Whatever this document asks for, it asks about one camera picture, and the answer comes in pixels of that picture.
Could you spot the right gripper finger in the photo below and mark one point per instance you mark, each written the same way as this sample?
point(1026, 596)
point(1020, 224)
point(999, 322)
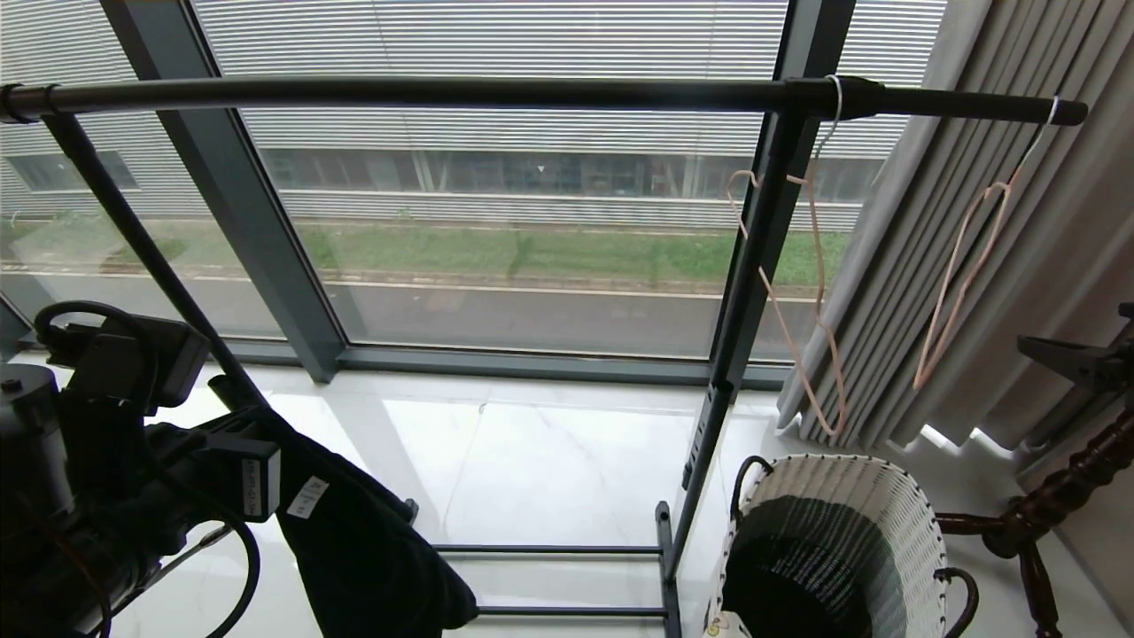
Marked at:
point(1099, 363)

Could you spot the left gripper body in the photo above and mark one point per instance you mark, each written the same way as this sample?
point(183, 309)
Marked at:
point(239, 478)

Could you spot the pink clothes hanger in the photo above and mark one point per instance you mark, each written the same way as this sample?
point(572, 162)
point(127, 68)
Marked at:
point(819, 292)
point(952, 301)

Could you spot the black garment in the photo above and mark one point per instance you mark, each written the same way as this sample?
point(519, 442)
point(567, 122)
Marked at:
point(372, 567)

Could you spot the white laundry basket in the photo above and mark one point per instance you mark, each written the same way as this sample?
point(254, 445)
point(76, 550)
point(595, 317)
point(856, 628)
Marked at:
point(842, 483)

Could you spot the black clothes rack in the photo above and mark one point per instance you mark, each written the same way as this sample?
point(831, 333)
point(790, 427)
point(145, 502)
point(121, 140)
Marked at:
point(443, 93)

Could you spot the dark brown wooden stand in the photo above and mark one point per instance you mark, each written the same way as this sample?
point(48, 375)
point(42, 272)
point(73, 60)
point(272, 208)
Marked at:
point(1045, 509)

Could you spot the beige curtain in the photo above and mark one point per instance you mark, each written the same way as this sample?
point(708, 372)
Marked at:
point(957, 266)

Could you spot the window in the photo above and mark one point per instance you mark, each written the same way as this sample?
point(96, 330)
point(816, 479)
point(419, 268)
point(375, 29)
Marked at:
point(252, 221)

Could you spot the cream printed garment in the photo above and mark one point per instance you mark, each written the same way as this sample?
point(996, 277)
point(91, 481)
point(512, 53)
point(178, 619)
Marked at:
point(722, 627)

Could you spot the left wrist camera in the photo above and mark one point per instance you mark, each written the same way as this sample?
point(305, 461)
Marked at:
point(133, 363)

